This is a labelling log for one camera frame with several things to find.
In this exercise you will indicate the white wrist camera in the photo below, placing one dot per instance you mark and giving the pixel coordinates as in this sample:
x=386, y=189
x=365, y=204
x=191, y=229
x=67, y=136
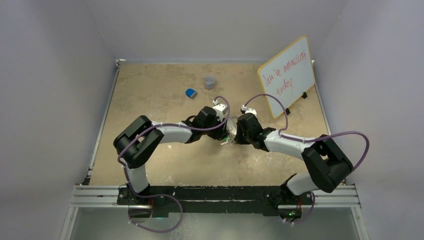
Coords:
x=246, y=110
x=221, y=110

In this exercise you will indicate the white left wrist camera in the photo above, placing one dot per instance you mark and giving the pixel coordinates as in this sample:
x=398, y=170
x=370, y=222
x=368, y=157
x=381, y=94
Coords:
x=221, y=110

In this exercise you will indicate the blue eraser block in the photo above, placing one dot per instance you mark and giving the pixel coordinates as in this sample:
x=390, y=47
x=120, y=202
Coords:
x=191, y=93

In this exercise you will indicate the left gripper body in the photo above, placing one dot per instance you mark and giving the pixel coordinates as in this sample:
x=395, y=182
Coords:
x=216, y=134

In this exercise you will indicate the aluminium frame rail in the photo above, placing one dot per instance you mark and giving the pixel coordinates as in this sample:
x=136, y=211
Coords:
x=344, y=196

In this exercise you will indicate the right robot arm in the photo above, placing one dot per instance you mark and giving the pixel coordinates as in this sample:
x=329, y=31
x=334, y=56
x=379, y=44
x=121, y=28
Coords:
x=326, y=163

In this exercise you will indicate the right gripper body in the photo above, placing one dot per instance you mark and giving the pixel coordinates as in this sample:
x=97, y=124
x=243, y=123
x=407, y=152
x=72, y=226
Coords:
x=243, y=137

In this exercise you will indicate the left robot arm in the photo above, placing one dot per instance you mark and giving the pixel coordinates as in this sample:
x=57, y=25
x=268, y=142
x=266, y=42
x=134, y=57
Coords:
x=139, y=140

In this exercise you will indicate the small grey cup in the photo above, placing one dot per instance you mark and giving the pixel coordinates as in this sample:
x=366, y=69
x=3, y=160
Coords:
x=209, y=82

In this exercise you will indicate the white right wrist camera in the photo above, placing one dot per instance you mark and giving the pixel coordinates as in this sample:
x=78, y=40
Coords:
x=246, y=110

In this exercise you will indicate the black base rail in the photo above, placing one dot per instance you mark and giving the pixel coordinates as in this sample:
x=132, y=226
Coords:
x=174, y=206

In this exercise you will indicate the small whiteboard with red writing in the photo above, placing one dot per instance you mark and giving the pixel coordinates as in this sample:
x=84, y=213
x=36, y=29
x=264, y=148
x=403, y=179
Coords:
x=288, y=75

